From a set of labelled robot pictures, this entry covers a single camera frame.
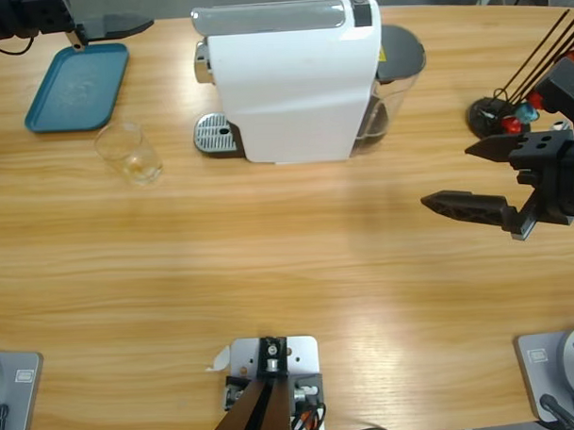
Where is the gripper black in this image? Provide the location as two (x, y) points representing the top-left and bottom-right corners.
(0, 0), (156, 57)
(418, 128), (574, 245)

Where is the clear drinking glass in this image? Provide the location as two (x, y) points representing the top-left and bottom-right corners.
(93, 119), (165, 189)

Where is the grey coffee machine lever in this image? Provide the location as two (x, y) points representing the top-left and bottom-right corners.
(189, 0), (349, 36)

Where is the blue coffee capsule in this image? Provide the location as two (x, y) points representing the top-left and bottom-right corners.
(517, 103), (542, 123)

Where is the white capsule coffee machine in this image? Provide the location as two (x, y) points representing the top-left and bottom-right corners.
(189, 0), (388, 168)

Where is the black capsule holder with rods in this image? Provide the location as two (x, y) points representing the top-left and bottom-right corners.
(463, 8), (574, 143)

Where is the teal plastic tray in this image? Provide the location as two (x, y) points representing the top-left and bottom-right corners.
(21, 41), (133, 136)

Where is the silver drip tray grate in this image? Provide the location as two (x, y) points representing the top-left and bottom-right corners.
(192, 111), (238, 156)

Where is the white paper scrap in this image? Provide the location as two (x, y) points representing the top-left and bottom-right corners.
(205, 344), (233, 373)

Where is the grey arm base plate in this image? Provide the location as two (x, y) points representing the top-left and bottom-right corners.
(0, 348), (46, 430)
(514, 324), (574, 425)

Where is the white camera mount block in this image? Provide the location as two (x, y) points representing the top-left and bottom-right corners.
(223, 335), (326, 430)

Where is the orange cable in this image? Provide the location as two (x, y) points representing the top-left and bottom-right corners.
(292, 405), (324, 430)

